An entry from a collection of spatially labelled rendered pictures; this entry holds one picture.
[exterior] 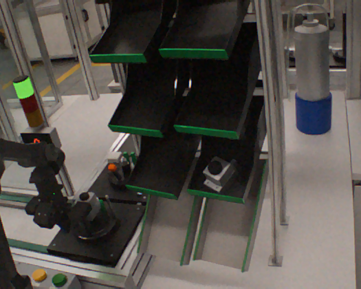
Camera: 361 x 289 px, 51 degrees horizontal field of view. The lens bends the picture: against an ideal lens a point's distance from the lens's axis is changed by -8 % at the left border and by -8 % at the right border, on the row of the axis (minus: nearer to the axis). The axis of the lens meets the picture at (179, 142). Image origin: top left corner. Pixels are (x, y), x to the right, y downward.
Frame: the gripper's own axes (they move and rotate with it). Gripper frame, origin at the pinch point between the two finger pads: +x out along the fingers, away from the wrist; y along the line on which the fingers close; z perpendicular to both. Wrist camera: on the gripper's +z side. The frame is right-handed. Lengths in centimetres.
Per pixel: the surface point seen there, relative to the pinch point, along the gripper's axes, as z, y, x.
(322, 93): -86, 64, 5
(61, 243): -3.2, -8.0, 12.4
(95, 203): -13.3, 2.2, 3.8
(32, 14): -113, -82, -34
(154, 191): -2.8, 27.9, -11.4
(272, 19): -32, 53, -40
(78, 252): -0.8, -0.4, 12.4
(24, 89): -21.9, -17.2, -29.2
